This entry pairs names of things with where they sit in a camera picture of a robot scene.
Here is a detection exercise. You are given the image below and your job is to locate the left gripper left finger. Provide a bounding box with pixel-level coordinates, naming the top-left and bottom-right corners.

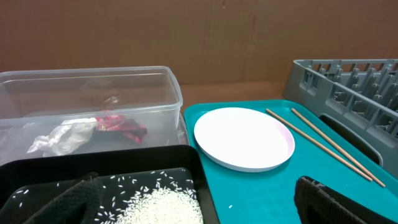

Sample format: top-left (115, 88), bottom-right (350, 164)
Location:
top-left (24, 172), bottom-right (104, 224)

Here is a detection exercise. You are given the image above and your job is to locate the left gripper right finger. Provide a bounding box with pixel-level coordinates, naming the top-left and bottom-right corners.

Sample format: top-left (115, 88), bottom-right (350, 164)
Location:
top-left (294, 176), bottom-right (397, 224)

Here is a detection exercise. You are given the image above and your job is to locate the white napkin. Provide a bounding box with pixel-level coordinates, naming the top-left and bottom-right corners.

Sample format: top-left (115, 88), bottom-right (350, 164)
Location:
top-left (27, 118), bottom-right (98, 157)

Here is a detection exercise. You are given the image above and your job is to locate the white rice pile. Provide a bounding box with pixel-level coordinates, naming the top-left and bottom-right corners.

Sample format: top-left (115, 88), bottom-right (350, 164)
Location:
top-left (12, 169), bottom-right (205, 224)

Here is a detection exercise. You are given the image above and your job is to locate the red snack wrapper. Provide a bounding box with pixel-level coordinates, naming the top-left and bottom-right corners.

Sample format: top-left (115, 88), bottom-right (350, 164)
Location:
top-left (95, 115), bottom-right (147, 144)

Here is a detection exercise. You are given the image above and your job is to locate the grey dishwasher rack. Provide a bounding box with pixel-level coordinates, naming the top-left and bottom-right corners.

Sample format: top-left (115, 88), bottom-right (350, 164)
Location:
top-left (283, 59), bottom-right (397, 176)

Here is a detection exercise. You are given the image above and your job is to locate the black plastic tray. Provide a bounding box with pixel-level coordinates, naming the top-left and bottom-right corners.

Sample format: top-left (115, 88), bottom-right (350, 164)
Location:
top-left (1, 145), bottom-right (219, 223)

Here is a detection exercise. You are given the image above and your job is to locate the right wooden chopstick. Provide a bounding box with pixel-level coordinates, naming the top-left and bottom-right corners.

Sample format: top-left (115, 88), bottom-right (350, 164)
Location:
top-left (291, 108), bottom-right (386, 188)

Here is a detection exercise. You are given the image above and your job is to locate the wooden chopstick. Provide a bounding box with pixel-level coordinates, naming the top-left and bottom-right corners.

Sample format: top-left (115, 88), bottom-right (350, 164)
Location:
top-left (266, 109), bottom-right (373, 182)
top-left (291, 108), bottom-right (386, 188)

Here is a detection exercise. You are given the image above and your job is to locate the left wooden chopstick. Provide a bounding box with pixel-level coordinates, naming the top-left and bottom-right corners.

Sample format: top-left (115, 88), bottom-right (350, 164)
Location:
top-left (266, 109), bottom-right (373, 182)

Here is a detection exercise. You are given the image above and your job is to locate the large white plate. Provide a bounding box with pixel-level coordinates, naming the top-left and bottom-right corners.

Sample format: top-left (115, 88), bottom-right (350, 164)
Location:
top-left (193, 107), bottom-right (295, 172)

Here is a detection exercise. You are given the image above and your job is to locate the clear plastic bin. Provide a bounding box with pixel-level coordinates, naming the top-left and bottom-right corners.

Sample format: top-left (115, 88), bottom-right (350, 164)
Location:
top-left (1, 66), bottom-right (189, 164)

